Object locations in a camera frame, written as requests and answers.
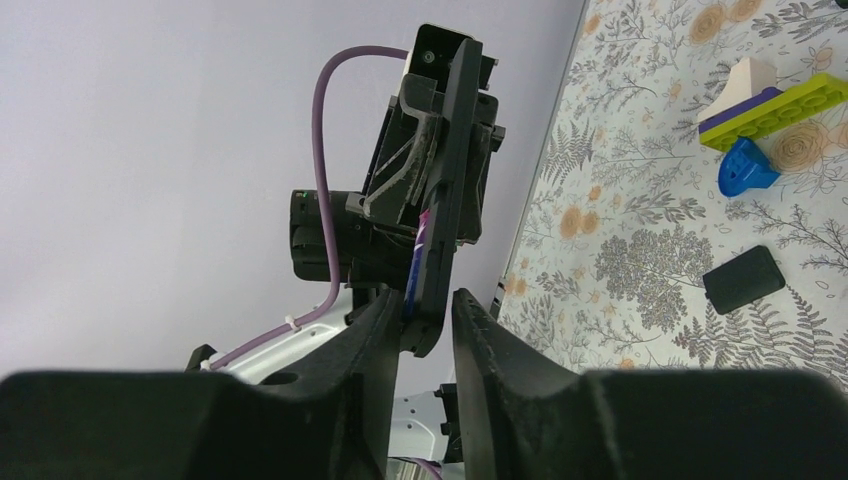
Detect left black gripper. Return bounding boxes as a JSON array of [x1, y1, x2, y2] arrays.
[[362, 75, 505, 244]]

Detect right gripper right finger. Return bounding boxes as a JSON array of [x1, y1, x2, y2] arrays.
[[451, 289, 847, 479]]

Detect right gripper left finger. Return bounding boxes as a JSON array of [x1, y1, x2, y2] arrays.
[[1, 290, 401, 479]]

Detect black remote control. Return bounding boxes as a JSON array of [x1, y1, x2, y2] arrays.
[[401, 40, 483, 358]]

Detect AAA battery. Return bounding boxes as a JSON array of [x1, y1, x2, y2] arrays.
[[403, 209, 430, 318]]

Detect black battery cover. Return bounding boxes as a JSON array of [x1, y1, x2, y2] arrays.
[[702, 245, 786, 315]]

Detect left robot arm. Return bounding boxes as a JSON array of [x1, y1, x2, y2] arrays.
[[188, 61, 505, 479]]

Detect floral table mat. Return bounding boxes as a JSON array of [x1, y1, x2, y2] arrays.
[[498, 1, 847, 387]]

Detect blue plastic piece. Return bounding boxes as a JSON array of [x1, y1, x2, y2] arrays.
[[717, 137, 780, 198]]

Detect white purple block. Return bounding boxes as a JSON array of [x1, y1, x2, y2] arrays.
[[696, 57, 783, 134]]

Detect green yellow block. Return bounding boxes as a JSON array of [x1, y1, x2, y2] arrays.
[[699, 73, 847, 152]]

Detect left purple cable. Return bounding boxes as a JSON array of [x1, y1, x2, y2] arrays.
[[208, 44, 410, 372]]

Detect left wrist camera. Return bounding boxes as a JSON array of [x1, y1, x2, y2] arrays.
[[401, 23, 478, 94]]

